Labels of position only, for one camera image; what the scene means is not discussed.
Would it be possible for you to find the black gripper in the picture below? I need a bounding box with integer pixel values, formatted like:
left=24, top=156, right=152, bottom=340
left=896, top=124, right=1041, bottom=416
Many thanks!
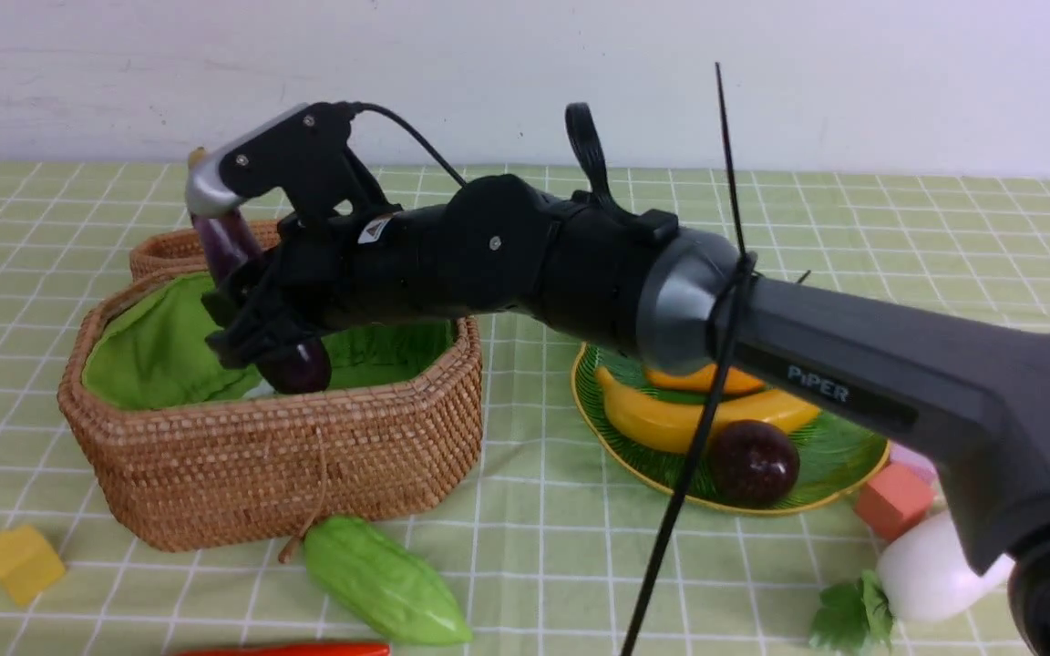
left=201, top=205, right=453, bottom=371

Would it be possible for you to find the purple eggplant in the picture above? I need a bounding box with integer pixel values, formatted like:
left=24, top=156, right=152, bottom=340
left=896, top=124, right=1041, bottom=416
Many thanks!
left=189, top=210, right=332, bottom=395

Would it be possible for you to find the green bitter gourd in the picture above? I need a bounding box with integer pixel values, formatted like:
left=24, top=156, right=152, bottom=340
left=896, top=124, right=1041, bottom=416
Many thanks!
left=303, top=516, right=473, bottom=646

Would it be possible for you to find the yellow banana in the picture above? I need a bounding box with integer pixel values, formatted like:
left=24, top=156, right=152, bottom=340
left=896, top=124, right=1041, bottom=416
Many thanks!
left=594, top=365, right=821, bottom=454

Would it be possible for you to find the orange mango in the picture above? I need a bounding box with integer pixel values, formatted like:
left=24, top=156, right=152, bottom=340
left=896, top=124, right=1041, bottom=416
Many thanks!
left=644, top=363, right=767, bottom=397

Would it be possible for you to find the red carrot with leaves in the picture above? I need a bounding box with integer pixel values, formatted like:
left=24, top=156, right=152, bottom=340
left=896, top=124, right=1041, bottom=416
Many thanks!
left=180, top=642, right=391, bottom=656

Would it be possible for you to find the dark purple mangosteen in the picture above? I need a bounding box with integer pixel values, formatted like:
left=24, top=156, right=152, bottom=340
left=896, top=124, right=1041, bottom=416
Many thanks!
left=705, top=420, right=800, bottom=509

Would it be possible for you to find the white radish with leaves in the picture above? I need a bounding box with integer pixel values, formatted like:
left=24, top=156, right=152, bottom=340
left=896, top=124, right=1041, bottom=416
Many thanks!
left=809, top=511, right=1015, bottom=655

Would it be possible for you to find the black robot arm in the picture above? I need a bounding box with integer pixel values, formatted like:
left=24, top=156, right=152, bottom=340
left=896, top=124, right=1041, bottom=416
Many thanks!
left=207, top=174, right=1050, bottom=655

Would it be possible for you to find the woven rattan basket lid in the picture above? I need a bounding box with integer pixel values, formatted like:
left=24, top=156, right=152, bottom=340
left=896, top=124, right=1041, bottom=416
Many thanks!
left=129, top=219, right=279, bottom=280

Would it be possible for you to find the woven rattan basket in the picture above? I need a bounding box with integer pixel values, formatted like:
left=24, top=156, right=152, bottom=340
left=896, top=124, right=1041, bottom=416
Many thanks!
left=57, top=267, right=483, bottom=552

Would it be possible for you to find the green checkered tablecloth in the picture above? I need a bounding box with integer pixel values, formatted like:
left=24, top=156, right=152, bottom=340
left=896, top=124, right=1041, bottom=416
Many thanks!
left=0, top=161, right=1050, bottom=655

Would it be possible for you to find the yellow foam cube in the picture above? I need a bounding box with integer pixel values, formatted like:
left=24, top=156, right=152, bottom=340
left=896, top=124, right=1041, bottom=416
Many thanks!
left=0, top=524, right=67, bottom=608

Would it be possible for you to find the green glass leaf plate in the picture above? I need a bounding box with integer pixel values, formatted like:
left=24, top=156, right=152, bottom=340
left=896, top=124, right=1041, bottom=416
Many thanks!
left=570, top=343, right=890, bottom=519

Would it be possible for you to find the orange foam cube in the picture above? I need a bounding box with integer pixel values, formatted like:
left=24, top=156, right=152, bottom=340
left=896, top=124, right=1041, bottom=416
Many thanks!
left=854, top=464, right=936, bottom=541

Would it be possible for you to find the pink foam cube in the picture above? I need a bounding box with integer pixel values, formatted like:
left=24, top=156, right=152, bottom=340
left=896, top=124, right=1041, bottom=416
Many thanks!
left=889, top=441, right=938, bottom=486

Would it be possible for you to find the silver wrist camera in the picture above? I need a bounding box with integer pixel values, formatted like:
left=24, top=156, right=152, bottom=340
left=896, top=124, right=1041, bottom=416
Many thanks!
left=184, top=102, right=389, bottom=229

